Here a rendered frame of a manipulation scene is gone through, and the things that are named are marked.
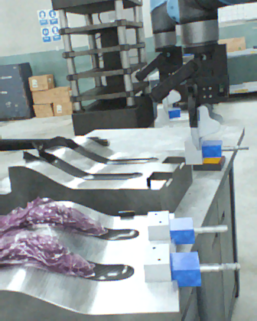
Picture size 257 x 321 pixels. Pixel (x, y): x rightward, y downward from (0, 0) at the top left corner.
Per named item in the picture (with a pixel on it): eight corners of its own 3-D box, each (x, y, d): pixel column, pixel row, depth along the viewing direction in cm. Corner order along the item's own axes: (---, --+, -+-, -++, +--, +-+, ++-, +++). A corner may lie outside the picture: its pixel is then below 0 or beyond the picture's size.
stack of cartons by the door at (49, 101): (79, 111, 757) (72, 71, 734) (73, 115, 727) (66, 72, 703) (42, 115, 779) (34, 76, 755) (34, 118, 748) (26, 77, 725)
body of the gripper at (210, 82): (228, 105, 71) (225, 42, 68) (184, 109, 74) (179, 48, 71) (229, 99, 78) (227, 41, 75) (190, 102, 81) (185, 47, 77)
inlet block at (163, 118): (196, 117, 125) (195, 102, 123) (197, 120, 120) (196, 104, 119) (158, 121, 127) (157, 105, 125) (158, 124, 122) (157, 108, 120)
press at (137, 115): (158, 115, 617) (144, -17, 559) (141, 138, 474) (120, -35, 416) (105, 118, 641) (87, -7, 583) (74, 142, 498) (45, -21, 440)
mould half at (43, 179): (193, 182, 96) (189, 133, 93) (164, 229, 74) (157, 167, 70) (40, 176, 117) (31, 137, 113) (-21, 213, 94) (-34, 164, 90)
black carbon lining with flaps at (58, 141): (161, 164, 92) (157, 128, 89) (139, 189, 78) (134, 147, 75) (49, 163, 106) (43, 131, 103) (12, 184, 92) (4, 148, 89)
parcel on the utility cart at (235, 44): (241, 53, 639) (241, 37, 631) (245, 54, 609) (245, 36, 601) (217, 56, 645) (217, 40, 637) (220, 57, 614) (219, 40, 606)
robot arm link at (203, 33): (176, 24, 69) (183, 25, 77) (178, 50, 71) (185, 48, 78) (216, 18, 67) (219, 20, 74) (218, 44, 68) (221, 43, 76)
